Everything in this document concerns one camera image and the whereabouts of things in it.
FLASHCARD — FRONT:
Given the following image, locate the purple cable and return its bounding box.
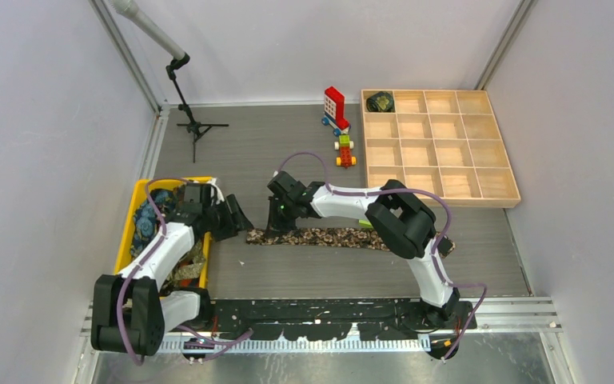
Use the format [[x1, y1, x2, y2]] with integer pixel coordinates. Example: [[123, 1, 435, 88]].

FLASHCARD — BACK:
[[115, 177, 255, 366], [272, 152, 488, 363]]

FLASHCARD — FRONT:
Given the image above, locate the red white toy block tower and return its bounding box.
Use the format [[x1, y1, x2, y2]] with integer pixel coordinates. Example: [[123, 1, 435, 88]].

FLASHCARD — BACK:
[[321, 86, 351, 137]]

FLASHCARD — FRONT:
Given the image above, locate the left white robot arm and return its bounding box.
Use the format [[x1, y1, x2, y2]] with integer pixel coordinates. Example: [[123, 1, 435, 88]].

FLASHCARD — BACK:
[[90, 178, 253, 364]]

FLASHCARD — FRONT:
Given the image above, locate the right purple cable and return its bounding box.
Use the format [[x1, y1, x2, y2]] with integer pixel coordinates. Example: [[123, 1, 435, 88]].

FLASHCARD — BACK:
[[272, 152, 488, 363]]

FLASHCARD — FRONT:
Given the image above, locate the rolled dark green tie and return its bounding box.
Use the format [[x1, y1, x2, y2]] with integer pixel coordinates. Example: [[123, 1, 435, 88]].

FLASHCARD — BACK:
[[365, 91, 395, 113]]

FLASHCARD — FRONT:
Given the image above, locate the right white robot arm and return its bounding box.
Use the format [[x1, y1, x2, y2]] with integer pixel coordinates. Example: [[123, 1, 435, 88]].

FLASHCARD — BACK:
[[267, 171, 460, 329]]

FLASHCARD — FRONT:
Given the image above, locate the brown floral tie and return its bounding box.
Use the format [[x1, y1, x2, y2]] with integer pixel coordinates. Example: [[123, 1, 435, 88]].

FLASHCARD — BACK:
[[245, 226, 457, 260]]

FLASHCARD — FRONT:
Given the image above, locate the yellow plastic bin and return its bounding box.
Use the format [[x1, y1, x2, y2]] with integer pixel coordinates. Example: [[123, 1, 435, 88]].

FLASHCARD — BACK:
[[114, 177, 214, 289]]

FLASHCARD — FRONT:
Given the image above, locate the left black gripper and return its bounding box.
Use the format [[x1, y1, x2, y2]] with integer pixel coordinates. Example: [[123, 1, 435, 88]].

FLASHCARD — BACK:
[[203, 195, 252, 242]]

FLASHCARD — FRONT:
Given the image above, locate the wooden compartment tray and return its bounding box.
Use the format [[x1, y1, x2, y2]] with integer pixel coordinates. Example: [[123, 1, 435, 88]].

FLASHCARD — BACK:
[[361, 89, 521, 209]]

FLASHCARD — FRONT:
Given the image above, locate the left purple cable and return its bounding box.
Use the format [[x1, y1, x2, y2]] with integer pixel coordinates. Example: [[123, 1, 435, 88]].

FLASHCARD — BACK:
[[115, 177, 255, 366]]

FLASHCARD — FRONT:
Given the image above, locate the red yellow toy block car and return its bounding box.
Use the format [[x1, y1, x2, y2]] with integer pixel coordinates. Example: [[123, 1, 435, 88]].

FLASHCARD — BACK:
[[334, 134, 357, 168]]

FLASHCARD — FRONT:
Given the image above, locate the green toy block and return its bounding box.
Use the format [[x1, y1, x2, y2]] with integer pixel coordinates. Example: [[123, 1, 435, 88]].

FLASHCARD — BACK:
[[358, 220, 373, 229]]

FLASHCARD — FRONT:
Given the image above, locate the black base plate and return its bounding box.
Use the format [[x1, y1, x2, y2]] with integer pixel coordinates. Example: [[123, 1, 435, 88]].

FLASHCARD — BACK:
[[184, 298, 472, 342]]

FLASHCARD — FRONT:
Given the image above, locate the grey microphone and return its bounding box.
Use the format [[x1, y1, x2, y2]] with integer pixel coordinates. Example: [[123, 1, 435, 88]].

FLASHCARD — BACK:
[[110, 0, 189, 62]]

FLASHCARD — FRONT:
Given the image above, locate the pile of ties in bin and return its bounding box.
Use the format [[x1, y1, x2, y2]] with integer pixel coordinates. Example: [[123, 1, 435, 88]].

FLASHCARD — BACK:
[[129, 186, 207, 294]]

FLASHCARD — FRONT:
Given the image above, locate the aluminium frame rail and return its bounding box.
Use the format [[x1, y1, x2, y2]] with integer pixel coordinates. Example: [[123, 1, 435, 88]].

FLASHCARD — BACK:
[[80, 296, 564, 336]]

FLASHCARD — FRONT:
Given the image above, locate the black microphone stand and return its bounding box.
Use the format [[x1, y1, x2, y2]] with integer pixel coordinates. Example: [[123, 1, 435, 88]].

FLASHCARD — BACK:
[[165, 53, 229, 163]]

